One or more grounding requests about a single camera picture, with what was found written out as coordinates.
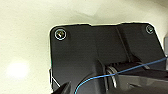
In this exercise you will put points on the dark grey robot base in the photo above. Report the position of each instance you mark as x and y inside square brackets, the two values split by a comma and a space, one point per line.
[86, 50]

